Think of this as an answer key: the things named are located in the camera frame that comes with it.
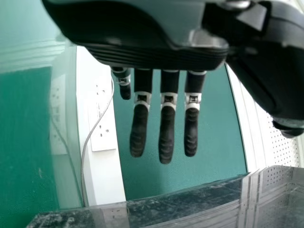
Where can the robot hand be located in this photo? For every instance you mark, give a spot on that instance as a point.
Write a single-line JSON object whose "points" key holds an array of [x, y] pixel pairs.
{"points": [[147, 35]]}

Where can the white socket strip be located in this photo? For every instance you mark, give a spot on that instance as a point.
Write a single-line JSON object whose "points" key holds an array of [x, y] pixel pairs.
{"points": [[102, 118]]}

